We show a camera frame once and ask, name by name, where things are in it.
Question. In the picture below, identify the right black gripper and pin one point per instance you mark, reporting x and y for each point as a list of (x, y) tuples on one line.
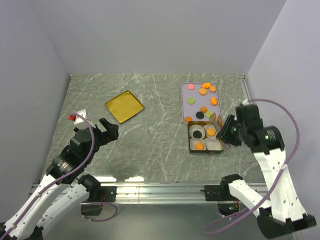
[(224, 134)]

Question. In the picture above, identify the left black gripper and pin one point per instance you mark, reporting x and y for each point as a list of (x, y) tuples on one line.
[(110, 134)]

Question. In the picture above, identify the orange pumpkin cookie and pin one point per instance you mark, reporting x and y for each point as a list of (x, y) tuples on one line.
[(219, 120), (214, 101)]

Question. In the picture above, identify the metal tongs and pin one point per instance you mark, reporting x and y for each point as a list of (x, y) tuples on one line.
[(215, 122)]

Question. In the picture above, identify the orange round dotted cookie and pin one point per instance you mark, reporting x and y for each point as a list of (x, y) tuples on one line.
[(211, 131)]

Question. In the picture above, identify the gold cookie tin base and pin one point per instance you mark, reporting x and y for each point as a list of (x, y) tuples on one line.
[(206, 152)]

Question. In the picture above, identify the black sandwich cookie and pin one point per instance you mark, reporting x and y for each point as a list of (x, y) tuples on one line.
[(200, 115), (197, 134)]

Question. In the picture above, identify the lavender plastic tray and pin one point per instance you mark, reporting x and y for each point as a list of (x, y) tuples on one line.
[(200, 101)]

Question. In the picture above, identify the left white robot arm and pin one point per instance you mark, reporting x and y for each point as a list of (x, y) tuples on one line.
[(63, 185)]

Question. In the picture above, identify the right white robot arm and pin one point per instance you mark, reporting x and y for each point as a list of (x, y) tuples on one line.
[(279, 212)]

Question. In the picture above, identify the white paper cup back-right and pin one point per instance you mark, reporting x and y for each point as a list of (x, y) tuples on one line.
[(209, 126)]

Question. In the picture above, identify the gold tin lid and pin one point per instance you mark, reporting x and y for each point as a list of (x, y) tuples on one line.
[(124, 106)]

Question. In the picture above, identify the white paper cup front-right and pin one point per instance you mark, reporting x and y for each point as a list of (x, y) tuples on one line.
[(213, 144)]

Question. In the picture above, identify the green round cookie right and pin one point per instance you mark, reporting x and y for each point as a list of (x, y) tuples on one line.
[(209, 114)]

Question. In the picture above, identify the green round cookie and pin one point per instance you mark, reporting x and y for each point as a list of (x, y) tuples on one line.
[(209, 114), (191, 100)]

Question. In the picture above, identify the orange swirl cookie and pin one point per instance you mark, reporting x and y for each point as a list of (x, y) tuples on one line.
[(203, 109)]

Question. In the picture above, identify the black sandwich cookie on tray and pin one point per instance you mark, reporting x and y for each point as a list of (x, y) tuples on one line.
[(200, 115)]

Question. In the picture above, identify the white paper cup front-left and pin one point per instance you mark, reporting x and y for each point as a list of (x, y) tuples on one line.
[(193, 141)]

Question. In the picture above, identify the orange chocolate chip cookie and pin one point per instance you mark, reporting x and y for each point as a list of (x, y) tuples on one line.
[(187, 119)]

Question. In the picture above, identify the orange round cookie top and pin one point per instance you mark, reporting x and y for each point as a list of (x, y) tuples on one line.
[(202, 91)]

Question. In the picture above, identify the orange fish cookie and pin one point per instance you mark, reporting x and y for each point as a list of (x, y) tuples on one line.
[(206, 85)]

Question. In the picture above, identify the green round cookie left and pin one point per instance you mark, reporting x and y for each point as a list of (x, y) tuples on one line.
[(191, 100)]

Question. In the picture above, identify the pink round cookie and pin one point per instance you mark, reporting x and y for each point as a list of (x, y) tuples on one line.
[(191, 87)]

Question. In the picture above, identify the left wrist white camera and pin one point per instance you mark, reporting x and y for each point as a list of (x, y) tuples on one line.
[(78, 118)]

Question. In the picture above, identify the aluminium rail frame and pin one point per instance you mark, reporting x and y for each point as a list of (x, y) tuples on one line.
[(159, 184)]

